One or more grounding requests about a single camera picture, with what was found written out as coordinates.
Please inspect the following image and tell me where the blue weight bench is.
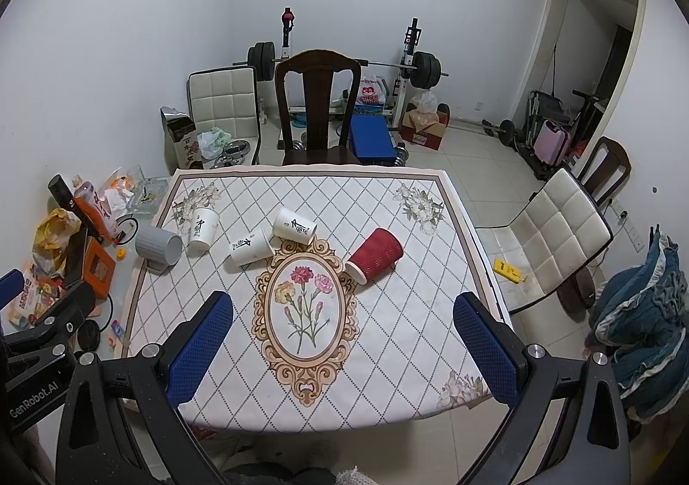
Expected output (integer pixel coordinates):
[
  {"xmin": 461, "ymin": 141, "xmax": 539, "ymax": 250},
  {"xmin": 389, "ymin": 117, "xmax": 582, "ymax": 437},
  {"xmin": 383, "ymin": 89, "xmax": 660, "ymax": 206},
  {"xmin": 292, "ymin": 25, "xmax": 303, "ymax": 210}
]
[{"xmin": 351, "ymin": 114, "xmax": 397, "ymax": 165}]

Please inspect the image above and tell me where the white paper cup centre back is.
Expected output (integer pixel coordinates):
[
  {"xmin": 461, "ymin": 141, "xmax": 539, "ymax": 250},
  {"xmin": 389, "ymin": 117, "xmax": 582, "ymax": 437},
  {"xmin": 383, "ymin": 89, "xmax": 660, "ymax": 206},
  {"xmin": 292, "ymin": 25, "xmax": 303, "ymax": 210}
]
[{"xmin": 272, "ymin": 206, "xmax": 317, "ymax": 245}]

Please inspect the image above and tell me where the white paper cup calligraphy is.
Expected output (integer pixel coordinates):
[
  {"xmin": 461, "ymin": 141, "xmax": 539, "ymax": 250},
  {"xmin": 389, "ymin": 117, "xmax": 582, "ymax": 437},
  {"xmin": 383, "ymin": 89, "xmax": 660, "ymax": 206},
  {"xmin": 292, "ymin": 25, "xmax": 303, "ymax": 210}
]
[{"xmin": 229, "ymin": 227, "xmax": 274, "ymax": 267}]

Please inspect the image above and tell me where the dark wooden chair right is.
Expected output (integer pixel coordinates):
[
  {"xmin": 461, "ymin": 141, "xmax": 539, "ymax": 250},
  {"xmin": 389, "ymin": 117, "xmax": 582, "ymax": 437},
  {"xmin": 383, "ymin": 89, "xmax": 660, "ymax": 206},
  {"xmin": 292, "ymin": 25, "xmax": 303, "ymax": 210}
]
[{"xmin": 578, "ymin": 136, "xmax": 632, "ymax": 208}]

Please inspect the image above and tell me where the floral diamond pattern tablecloth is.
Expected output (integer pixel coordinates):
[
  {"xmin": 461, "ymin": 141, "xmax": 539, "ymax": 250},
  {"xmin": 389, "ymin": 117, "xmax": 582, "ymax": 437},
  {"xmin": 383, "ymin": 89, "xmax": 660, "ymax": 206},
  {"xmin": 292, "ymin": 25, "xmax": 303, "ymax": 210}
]
[{"xmin": 118, "ymin": 167, "xmax": 507, "ymax": 432}]

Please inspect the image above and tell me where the yellow crumpled bag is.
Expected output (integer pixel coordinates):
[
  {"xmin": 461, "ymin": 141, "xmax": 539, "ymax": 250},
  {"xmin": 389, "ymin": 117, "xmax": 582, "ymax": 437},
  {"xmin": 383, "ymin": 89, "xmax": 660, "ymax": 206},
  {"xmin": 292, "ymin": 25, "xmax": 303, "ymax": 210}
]
[{"xmin": 31, "ymin": 207, "xmax": 82, "ymax": 277}]

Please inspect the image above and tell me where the pink suitcase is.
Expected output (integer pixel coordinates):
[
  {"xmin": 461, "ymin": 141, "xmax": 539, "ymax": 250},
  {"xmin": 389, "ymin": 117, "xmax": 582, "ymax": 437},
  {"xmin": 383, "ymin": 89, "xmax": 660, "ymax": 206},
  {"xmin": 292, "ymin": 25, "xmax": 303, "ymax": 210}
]
[{"xmin": 534, "ymin": 120, "xmax": 571, "ymax": 165}]

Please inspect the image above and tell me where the red ribbed paper cup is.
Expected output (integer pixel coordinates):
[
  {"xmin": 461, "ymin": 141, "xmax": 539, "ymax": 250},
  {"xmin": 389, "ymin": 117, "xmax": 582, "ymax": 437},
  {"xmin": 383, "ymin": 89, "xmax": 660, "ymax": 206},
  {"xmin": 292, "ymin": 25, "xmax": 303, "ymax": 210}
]
[{"xmin": 344, "ymin": 228, "xmax": 404, "ymax": 284}]

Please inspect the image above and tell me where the blue denim clothing pile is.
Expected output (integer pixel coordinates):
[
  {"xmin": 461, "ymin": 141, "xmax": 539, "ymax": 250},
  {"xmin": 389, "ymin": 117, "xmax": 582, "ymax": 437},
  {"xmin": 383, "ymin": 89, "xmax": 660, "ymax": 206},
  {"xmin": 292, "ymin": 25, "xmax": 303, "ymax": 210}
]
[{"xmin": 586, "ymin": 226, "xmax": 688, "ymax": 424}]

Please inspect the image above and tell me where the white paper cup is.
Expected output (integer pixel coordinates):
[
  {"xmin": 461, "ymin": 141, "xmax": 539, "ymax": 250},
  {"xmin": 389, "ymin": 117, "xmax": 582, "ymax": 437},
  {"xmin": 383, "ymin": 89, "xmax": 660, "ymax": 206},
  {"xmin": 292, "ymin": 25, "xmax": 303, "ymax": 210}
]
[
  {"xmin": 188, "ymin": 207, "xmax": 220, "ymax": 253},
  {"xmin": 272, "ymin": 206, "xmax": 317, "ymax": 245}
]

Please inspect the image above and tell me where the cardboard box on floor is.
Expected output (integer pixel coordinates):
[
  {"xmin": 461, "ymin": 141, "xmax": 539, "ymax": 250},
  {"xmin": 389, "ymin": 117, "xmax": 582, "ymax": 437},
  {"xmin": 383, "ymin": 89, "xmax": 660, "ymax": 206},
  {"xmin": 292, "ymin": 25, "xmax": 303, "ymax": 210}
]
[{"xmin": 399, "ymin": 109, "xmax": 448, "ymax": 150}]

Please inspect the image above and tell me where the glass ashtray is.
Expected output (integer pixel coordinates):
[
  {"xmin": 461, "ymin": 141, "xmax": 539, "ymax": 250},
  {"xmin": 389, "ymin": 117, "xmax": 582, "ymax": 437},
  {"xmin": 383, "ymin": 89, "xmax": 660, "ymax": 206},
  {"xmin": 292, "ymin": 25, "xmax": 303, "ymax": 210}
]
[{"xmin": 127, "ymin": 164, "xmax": 169, "ymax": 217}]

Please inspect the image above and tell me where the orange box on table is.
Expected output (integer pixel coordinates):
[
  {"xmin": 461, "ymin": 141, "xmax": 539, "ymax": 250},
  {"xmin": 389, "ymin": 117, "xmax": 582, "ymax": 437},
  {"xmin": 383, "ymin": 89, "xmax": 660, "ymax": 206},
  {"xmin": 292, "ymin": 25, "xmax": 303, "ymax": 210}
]
[{"xmin": 82, "ymin": 236, "xmax": 115, "ymax": 299}]

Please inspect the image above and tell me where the yellow object on chair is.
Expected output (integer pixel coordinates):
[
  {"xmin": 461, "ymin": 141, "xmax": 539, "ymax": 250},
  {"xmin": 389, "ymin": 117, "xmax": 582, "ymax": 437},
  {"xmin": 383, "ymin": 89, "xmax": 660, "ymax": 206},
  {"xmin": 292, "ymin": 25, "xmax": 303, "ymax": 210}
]
[{"xmin": 493, "ymin": 258, "xmax": 523, "ymax": 284}]

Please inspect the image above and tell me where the dark wooden dining chair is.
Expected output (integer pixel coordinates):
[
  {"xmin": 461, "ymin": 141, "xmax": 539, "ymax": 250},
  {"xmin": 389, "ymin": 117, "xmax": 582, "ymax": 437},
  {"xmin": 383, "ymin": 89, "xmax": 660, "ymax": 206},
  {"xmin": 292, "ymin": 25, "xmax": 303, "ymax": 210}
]
[{"xmin": 274, "ymin": 49, "xmax": 362, "ymax": 165}]

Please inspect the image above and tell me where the white padded chair right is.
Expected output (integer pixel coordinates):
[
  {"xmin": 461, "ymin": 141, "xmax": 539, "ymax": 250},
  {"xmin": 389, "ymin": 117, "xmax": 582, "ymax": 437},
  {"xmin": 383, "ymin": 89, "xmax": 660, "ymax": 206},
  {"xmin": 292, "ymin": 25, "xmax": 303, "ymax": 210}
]
[{"xmin": 476, "ymin": 168, "xmax": 613, "ymax": 315}]

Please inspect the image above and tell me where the white padded chair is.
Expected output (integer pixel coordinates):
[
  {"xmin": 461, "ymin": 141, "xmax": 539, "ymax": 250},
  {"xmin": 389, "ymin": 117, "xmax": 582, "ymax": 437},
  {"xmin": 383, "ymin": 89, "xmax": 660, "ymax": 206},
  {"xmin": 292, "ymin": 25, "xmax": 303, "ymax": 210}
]
[
  {"xmin": 476, "ymin": 168, "xmax": 613, "ymax": 315},
  {"xmin": 187, "ymin": 66, "xmax": 261, "ymax": 165}
]

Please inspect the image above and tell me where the barbell with black plates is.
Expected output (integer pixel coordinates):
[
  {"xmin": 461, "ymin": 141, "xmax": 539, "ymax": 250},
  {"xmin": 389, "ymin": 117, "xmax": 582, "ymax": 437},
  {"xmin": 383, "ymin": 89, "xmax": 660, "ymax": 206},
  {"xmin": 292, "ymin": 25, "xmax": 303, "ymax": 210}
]
[{"xmin": 233, "ymin": 42, "xmax": 447, "ymax": 90}]

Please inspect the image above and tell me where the colourful snack package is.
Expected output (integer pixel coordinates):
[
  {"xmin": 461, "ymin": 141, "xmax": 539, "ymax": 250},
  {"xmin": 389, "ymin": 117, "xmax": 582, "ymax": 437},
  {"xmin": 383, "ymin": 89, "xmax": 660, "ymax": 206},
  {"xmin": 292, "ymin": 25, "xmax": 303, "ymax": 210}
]
[{"xmin": 7, "ymin": 260, "xmax": 64, "ymax": 330}]

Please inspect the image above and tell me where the brown gift box bag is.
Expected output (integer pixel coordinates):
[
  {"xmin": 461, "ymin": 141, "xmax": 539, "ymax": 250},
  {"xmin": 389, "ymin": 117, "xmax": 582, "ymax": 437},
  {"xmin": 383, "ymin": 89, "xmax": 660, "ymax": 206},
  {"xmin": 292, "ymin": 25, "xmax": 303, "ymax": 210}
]
[{"xmin": 160, "ymin": 106, "xmax": 203, "ymax": 170}]

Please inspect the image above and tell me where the white padded chair back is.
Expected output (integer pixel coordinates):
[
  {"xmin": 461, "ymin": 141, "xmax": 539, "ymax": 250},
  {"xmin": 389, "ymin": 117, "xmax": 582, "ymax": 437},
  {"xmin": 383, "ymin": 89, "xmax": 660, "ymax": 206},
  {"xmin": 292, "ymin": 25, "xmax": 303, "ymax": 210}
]
[{"xmin": 187, "ymin": 66, "xmax": 261, "ymax": 165}]

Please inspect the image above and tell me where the grey ribbed mug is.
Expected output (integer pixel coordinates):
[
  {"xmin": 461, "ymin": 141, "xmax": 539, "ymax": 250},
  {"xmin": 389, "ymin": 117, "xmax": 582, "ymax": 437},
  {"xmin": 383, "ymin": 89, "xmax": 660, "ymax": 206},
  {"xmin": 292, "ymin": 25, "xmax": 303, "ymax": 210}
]
[{"xmin": 134, "ymin": 226, "xmax": 183, "ymax": 274}]

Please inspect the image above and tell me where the white paper cup far left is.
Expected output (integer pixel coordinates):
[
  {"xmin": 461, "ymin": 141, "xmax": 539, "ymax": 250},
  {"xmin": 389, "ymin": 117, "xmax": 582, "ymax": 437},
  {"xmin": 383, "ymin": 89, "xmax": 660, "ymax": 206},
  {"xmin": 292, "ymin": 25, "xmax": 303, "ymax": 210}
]
[{"xmin": 188, "ymin": 207, "xmax": 220, "ymax": 253}]

